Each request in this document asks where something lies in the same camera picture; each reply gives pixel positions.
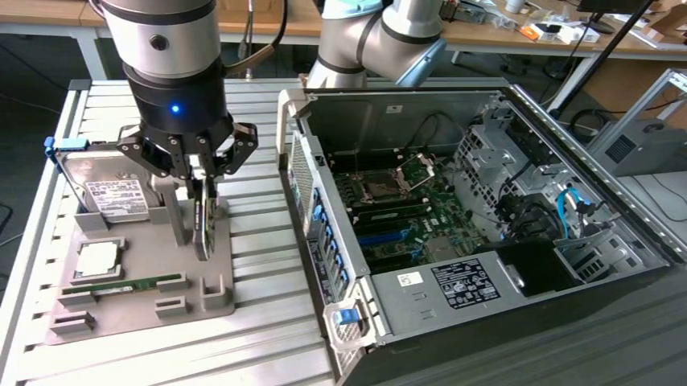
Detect light blue wire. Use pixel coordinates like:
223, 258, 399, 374
555, 183, 601, 240

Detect green RAM stick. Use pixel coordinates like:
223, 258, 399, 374
63, 273, 184, 297

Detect silver CPU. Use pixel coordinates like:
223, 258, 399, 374
75, 243, 120, 278

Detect black tripod pole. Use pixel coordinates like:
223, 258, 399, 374
547, 0, 659, 117

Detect dark RAM stick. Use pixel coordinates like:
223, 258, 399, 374
353, 203, 431, 225

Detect grey printed parts rack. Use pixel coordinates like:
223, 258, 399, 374
46, 166, 238, 347

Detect hard disk with blue bracket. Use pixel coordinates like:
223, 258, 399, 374
43, 136, 163, 224

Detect cardboard box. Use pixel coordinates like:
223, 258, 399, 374
649, 0, 687, 39
220, 0, 286, 23

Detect CPU socket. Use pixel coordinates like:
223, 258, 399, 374
349, 168, 415, 204

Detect grey computer tower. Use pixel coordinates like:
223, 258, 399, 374
587, 118, 687, 178

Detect metal socket cover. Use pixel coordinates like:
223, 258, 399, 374
397, 152, 439, 190

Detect wooden desk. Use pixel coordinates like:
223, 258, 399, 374
0, 0, 323, 80
445, 0, 687, 81

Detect green motherboard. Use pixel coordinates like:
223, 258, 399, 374
333, 150, 485, 274

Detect silver chipset heatsink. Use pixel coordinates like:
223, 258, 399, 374
426, 236, 463, 258

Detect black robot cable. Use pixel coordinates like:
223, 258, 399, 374
223, 0, 294, 80

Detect open grey PC case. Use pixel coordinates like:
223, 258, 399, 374
275, 76, 687, 386

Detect orange and white box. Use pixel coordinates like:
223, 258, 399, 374
518, 22, 565, 43

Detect metal disk bay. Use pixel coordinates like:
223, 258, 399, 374
553, 231, 654, 285

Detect graphics card with metal bracket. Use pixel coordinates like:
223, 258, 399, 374
187, 154, 227, 262

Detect grey power supply unit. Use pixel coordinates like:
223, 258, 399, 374
370, 251, 525, 337

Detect perforated metal drive cage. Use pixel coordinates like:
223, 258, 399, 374
454, 100, 543, 202

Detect black monitor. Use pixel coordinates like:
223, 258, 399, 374
577, 0, 649, 34

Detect aluminium profile frame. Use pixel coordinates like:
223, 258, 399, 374
587, 67, 687, 154

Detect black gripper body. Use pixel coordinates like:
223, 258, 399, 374
122, 60, 237, 157

